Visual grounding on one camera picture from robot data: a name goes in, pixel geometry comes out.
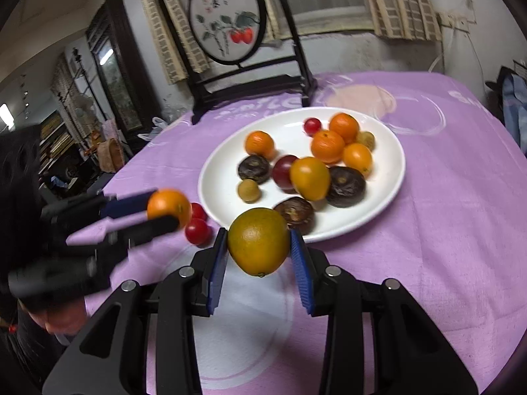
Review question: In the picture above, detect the small yellow-green longan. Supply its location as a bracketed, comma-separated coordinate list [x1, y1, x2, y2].
[237, 179, 262, 203]

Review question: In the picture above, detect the dark brown mushroom top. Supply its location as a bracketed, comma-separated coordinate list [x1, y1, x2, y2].
[273, 196, 315, 234]

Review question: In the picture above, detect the dark brown mushroom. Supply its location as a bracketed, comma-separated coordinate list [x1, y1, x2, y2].
[273, 196, 315, 234]
[237, 154, 271, 185]
[326, 166, 366, 208]

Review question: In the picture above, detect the greenish yellow mandarin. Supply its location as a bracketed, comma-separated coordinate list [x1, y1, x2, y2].
[228, 208, 290, 277]

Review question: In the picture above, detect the dark red plum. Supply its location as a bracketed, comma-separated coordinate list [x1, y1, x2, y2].
[271, 155, 297, 192]

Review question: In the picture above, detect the small orange mandarin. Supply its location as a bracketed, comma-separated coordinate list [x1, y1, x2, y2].
[342, 143, 374, 177]

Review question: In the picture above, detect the large orange mandarin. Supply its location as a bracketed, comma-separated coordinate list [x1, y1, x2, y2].
[310, 130, 346, 164]

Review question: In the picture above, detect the red cherry tomato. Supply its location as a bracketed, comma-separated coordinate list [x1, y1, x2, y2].
[304, 118, 321, 137]
[185, 219, 211, 245]
[191, 202, 208, 221]

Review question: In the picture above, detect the person left hand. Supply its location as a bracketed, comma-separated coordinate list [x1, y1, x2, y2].
[29, 298, 88, 335]

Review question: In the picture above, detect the woven basket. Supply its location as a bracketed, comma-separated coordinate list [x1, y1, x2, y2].
[97, 137, 125, 173]

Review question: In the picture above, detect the white plastic bag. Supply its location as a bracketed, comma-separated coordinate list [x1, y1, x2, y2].
[137, 117, 168, 142]

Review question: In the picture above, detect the purple tablecloth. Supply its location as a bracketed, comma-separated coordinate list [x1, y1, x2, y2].
[67, 69, 527, 395]

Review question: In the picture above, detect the white oval plate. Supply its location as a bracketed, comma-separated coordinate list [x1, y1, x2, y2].
[198, 107, 406, 242]

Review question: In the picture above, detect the black framed embroidery screen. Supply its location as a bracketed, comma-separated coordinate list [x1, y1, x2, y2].
[157, 0, 317, 125]

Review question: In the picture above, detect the left beige curtain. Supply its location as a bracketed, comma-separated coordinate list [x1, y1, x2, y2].
[141, 0, 210, 84]

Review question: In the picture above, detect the beige curtain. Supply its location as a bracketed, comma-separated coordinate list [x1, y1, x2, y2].
[367, 0, 442, 42]
[141, 0, 210, 84]

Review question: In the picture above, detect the blue cloth pile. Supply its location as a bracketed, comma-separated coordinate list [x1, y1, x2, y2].
[502, 74, 527, 155]

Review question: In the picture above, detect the right beige curtain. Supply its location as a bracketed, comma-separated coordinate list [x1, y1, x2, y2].
[367, 0, 442, 42]

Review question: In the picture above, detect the dark framed wall painting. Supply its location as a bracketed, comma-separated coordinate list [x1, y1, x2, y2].
[86, 0, 161, 152]

